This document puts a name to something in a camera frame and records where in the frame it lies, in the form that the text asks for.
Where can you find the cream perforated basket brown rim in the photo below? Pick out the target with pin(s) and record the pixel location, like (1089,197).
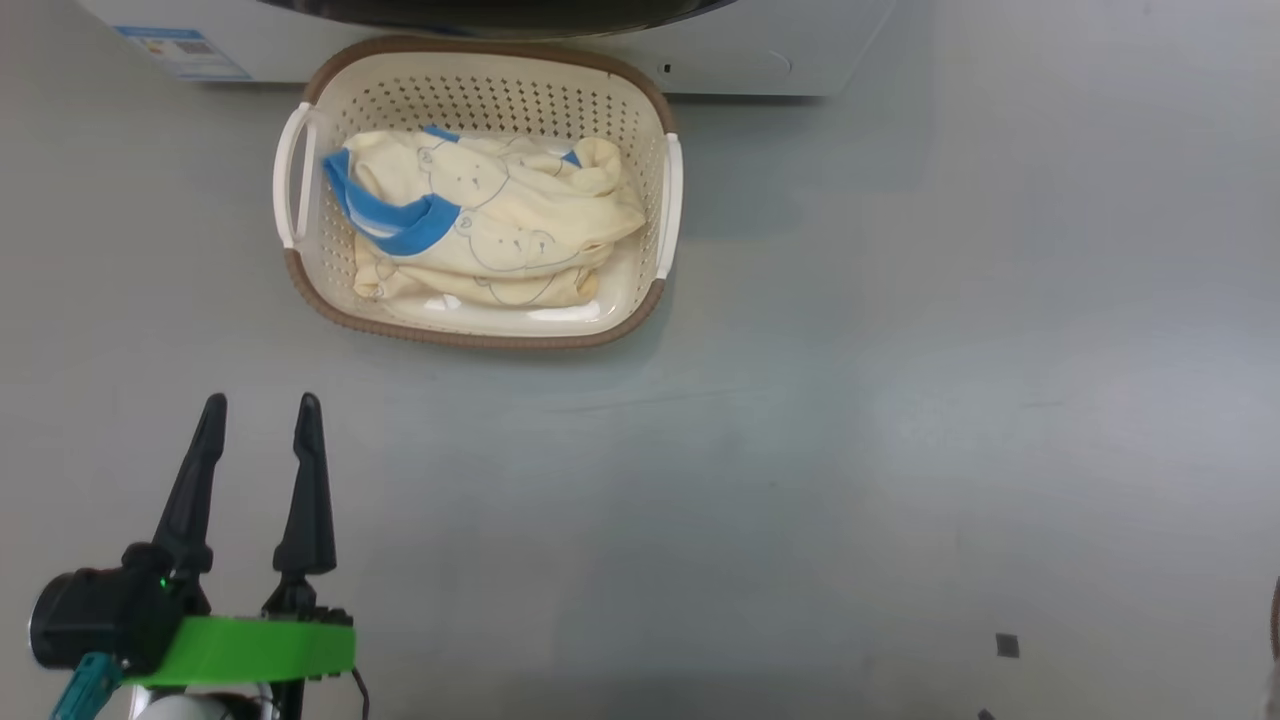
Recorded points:
(480,95)

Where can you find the blue energy label sticker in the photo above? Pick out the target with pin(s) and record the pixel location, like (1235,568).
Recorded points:
(185,52)

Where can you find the round glass washing machine door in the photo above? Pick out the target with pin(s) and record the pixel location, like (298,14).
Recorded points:
(500,14)

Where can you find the cream garment with blue trim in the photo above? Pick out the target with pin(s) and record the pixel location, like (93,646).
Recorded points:
(520,220)

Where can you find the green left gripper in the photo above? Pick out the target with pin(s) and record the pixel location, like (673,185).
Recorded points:
(250,650)

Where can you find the white front-load washing machine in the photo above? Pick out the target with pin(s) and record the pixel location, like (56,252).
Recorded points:
(760,50)

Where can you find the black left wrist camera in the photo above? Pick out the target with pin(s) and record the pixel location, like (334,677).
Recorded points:
(95,615)

